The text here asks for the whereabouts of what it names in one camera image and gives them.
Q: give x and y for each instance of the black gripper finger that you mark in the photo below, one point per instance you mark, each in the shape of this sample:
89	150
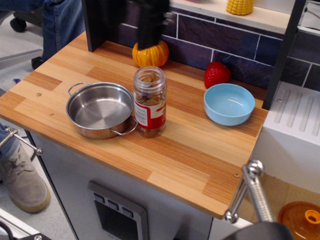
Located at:
154	16

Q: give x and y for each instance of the clear almond jar red label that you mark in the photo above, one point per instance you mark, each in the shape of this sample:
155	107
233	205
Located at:
150	98

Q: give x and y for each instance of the stainless steel pot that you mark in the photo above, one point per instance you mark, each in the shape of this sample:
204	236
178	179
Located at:
101	110

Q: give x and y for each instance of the orange pot lid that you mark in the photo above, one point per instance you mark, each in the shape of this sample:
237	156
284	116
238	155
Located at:
302	219

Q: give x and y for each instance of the orange toy pumpkin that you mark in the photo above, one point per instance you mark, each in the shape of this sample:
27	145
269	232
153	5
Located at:
156	55

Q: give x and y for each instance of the yellow toy corn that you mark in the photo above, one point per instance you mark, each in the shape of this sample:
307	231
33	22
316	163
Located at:
240	7

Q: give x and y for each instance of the red toy strawberry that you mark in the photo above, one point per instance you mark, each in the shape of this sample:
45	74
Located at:
216	73

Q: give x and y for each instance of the blue jeans leg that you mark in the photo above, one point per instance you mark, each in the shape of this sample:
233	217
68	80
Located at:
63	21

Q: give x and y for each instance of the light blue bowl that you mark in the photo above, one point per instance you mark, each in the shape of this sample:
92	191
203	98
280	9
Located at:
228	104

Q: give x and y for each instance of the wooden upper shelf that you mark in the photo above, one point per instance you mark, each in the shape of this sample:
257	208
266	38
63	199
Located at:
260	18

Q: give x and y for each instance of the black office chair base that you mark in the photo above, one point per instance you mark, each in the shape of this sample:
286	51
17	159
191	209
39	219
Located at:
19	22

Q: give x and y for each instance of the white toy sink drainer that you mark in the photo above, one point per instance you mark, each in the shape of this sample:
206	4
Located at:
293	119

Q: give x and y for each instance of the grey oven control panel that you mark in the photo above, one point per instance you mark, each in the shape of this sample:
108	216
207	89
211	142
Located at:
118	217

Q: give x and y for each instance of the beige suede shoe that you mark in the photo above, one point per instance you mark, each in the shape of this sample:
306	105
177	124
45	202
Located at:
26	189

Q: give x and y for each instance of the black rounded object foreground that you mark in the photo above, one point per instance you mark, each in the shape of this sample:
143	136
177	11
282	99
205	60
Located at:
262	231

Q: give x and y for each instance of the black shelf post left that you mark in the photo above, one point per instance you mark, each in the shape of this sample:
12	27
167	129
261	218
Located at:
97	21

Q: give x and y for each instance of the black shelf post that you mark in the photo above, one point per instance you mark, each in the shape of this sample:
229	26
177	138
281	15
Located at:
288	39
97	21

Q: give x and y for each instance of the black shelf post right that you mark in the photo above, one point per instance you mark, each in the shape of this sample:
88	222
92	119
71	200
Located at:
288	39

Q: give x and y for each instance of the metal towel rail left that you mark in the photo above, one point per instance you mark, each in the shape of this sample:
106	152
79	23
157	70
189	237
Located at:
13	133

